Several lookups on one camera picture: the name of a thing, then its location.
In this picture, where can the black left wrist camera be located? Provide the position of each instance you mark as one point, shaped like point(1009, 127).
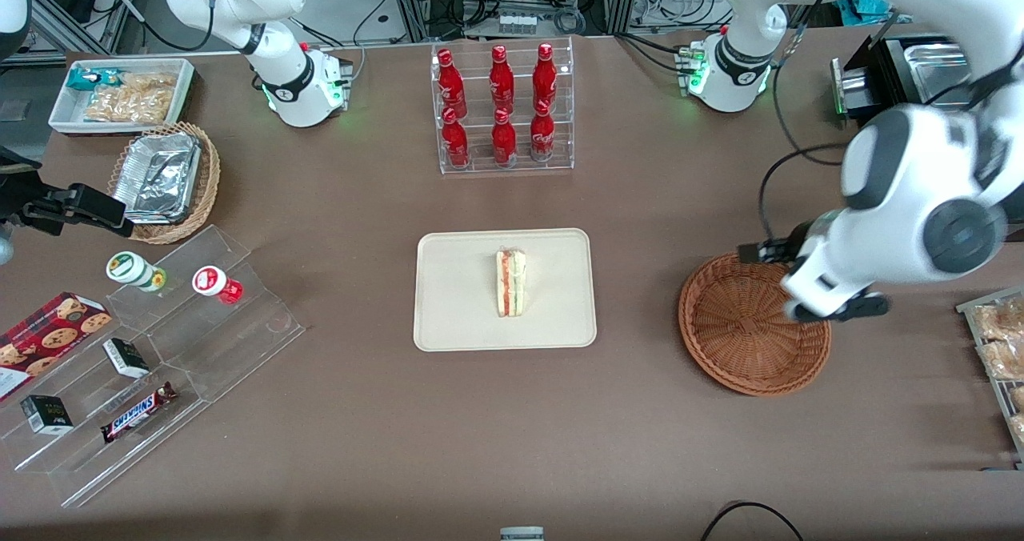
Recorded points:
point(772, 251)

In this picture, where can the beige plastic serving tray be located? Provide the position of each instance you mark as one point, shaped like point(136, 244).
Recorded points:
point(456, 293)

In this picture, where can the light wicker basket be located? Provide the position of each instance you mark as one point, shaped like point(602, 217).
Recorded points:
point(206, 189)

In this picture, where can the red lid yogurt cup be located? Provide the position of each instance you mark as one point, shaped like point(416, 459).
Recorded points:
point(212, 282)

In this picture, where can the clear acrylic bottle rack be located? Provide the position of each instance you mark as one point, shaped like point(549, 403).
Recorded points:
point(524, 169)

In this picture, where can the clear acrylic stepped display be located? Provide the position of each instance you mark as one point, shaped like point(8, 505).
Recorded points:
point(216, 349)

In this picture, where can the small black box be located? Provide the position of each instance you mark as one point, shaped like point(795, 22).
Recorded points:
point(126, 358)
point(46, 414)

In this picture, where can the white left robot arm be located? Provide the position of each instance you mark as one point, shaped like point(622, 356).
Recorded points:
point(920, 173)

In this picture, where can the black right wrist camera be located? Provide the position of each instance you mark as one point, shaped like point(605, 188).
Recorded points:
point(92, 206)

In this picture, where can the bagged pastry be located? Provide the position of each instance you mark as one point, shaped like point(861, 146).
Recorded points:
point(1018, 398)
point(1004, 318)
point(1004, 359)
point(1018, 429)

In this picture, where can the triangle sandwich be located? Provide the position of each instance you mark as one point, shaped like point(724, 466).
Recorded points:
point(511, 283)

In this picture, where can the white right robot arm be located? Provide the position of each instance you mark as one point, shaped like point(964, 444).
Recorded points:
point(280, 53)

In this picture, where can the black countertop appliance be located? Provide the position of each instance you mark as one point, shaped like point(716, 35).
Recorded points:
point(886, 81)

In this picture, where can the red cola bottle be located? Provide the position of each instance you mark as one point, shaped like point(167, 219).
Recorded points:
point(452, 85)
point(502, 81)
point(542, 137)
point(456, 142)
point(504, 141)
point(545, 77)

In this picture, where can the teal plastic bag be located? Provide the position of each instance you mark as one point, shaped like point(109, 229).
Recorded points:
point(868, 5)

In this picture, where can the white rectangular snack bin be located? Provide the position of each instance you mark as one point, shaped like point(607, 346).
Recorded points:
point(66, 113)

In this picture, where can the aluminium foil tray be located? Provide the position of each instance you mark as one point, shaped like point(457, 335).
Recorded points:
point(156, 177)

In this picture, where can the stainless steel pan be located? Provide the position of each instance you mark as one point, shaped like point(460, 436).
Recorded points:
point(936, 73)

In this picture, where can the red plaid cookie box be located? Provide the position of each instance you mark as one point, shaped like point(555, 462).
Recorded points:
point(44, 341)

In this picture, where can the Snickers chocolate bar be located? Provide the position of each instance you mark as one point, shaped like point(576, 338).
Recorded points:
point(136, 413)

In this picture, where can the green lid yogurt cup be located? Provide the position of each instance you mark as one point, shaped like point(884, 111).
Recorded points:
point(132, 269)

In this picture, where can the white power strip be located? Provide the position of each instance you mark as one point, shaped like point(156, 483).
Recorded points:
point(516, 22)

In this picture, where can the small grey device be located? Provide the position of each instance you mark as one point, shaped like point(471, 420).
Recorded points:
point(522, 534)

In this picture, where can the clear bag of crackers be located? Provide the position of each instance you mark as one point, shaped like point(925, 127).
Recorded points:
point(132, 97)

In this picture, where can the teal snack packet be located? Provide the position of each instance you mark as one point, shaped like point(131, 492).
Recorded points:
point(88, 78)

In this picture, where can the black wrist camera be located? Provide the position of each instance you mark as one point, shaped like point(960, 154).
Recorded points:
point(772, 251)
point(92, 206)

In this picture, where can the round brown wicker basket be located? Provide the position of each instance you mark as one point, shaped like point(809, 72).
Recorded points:
point(736, 333)

